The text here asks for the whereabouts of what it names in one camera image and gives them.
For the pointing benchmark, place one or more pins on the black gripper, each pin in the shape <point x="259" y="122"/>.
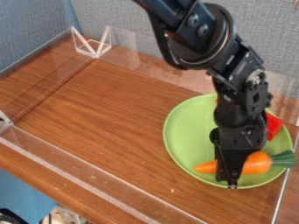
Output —
<point x="234" y="145"/>

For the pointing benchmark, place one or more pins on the orange toy carrot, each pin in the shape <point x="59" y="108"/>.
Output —
<point x="259" y="163"/>

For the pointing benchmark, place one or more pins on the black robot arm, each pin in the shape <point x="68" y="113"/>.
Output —
<point x="197" y="39"/>

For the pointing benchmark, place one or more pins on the green plate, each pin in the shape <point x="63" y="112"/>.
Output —
<point x="185" y="136"/>

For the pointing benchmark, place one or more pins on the red rectangular block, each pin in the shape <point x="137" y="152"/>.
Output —
<point x="272" y="127"/>

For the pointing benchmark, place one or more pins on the clear acrylic enclosure wall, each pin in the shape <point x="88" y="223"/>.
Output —
<point x="81" y="124"/>

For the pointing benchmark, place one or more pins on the clear acrylic corner bracket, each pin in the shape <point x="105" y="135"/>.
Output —
<point x="89" y="47"/>

